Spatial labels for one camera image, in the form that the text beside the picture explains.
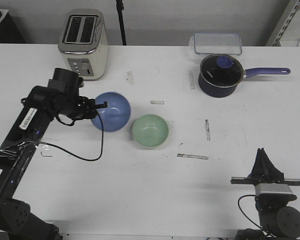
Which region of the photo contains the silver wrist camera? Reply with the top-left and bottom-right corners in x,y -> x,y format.
254,183 -> 297,202

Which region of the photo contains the clear plastic food container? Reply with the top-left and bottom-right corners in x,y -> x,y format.
188,32 -> 242,56

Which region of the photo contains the blue saucepan with handle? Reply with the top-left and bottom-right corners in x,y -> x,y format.
198,54 -> 291,98

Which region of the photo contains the black tripod pole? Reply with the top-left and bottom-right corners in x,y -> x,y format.
116,0 -> 127,46

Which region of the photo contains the green bowl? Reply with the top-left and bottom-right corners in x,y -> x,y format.
132,114 -> 170,149

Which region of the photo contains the blue bowl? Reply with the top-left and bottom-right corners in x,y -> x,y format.
91,91 -> 131,132

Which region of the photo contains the white slotted shelf upright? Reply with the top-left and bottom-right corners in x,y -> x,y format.
265,0 -> 300,47

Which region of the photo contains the silver two-slot toaster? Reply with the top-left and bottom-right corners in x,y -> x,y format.
58,8 -> 109,81

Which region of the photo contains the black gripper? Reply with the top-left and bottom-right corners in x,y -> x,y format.
69,96 -> 108,120
230,148 -> 300,208

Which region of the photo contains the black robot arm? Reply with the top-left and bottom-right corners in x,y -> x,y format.
0,68 -> 108,240
230,148 -> 300,240

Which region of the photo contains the glass lid with blue knob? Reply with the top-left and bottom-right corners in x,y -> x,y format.
200,54 -> 244,88

